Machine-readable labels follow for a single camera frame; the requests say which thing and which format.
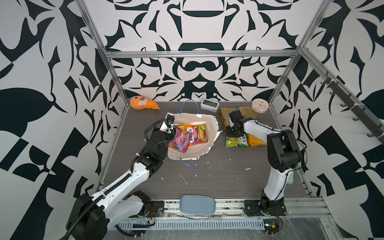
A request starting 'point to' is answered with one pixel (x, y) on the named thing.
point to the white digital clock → (209, 105)
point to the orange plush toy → (138, 103)
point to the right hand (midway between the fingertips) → (230, 132)
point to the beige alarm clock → (260, 105)
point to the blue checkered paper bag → (195, 151)
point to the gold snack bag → (247, 111)
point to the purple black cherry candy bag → (180, 140)
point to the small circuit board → (271, 226)
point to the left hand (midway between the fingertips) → (163, 116)
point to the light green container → (290, 177)
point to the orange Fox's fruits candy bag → (189, 128)
